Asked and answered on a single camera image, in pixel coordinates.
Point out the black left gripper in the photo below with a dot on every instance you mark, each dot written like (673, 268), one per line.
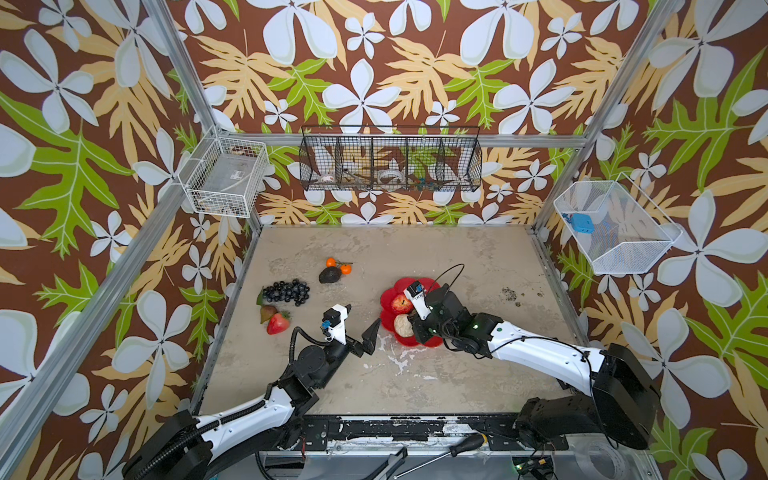
(368, 342)

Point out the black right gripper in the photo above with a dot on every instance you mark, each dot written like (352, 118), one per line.
(435, 309)

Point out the white garlic bulb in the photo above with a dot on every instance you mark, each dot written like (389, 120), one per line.
(403, 326)

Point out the red apple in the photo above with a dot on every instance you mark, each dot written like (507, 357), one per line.
(400, 304)

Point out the dark avocado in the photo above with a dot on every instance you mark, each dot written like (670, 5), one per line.
(330, 275)

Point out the red strawberry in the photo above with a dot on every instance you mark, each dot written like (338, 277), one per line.
(277, 324)

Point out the red green fig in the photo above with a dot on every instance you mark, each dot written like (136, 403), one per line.
(267, 312)

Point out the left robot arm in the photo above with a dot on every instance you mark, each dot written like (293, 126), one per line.
(198, 447)

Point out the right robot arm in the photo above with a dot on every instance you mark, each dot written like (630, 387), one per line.
(613, 393)

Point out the red flower-shaped fruit bowl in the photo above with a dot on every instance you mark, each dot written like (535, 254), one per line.
(387, 316)

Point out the orange tangerine pair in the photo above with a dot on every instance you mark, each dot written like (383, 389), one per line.
(344, 268)

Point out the black grape bunch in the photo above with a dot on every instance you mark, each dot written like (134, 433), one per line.
(295, 292)

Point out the blue object in basket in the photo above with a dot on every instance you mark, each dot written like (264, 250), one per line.
(581, 223)

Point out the white mesh basket right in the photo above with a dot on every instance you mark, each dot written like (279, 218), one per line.
(632, 232)

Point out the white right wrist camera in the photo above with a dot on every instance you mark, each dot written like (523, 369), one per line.
(415, 294)

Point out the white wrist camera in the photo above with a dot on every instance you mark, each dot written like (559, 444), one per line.
(415, 294)
(333, 324)

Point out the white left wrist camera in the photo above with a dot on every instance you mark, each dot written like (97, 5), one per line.
(333, 324)

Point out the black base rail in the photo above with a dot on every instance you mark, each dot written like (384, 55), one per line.
(318, 432)

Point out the black pliers handle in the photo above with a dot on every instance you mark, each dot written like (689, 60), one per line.
(389, 467)

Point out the black wire basket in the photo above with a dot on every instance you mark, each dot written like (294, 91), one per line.
(390, 158)

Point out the white wire basket left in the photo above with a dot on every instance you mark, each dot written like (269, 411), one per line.
(223, 175)

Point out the aluminium frame beam left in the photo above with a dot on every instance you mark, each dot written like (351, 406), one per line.
(36, 402)

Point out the aluminium frame post left rear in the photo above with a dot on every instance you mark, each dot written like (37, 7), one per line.
(198, 102)

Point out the aluminium frame post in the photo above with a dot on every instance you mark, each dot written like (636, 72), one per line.
(638, 52)
(198, 102)

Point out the aluminium frame post right rear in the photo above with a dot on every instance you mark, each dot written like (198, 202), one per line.
(638, 52)

